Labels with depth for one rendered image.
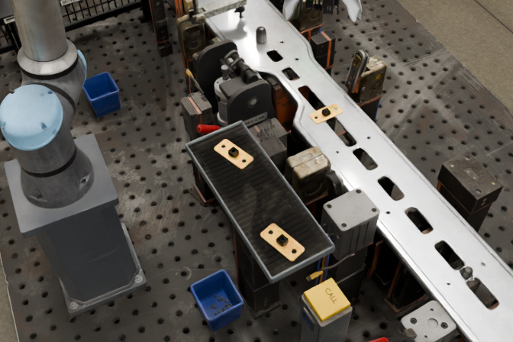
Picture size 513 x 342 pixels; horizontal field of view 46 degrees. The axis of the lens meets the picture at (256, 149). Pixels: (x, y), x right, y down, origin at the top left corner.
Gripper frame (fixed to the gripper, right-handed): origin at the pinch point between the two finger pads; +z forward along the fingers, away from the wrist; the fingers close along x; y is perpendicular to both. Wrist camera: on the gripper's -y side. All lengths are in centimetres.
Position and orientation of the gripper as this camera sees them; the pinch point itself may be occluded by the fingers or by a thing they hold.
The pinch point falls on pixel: (322, 16)
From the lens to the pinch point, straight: 124.9
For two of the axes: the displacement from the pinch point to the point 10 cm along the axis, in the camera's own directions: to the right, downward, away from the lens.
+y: -1.1, 8.7, -4.7
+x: 9.9, 0.4, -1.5
